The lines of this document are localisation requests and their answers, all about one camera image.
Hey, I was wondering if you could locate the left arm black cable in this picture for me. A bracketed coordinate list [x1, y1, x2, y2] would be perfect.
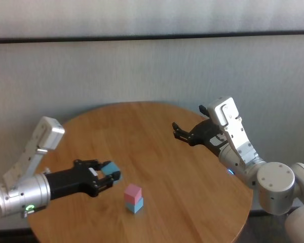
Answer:
[21, 206, 46, 218]

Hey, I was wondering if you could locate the pink wooden cube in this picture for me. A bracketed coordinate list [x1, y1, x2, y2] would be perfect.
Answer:
[124, 184, 142, 205]

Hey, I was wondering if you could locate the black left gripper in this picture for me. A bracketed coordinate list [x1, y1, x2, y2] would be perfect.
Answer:
[45, 159, 123, 201]

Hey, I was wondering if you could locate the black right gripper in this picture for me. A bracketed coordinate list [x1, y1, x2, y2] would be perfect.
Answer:
[172, 104, 229, 156]

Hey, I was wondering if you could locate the light blue wooden cube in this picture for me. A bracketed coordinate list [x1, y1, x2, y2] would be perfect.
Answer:
[125, 197, 144, 215]
[100, 160, 122, 182]

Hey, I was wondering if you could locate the black wall rail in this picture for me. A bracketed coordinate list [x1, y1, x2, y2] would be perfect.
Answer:
[0, 29, 304, 46]

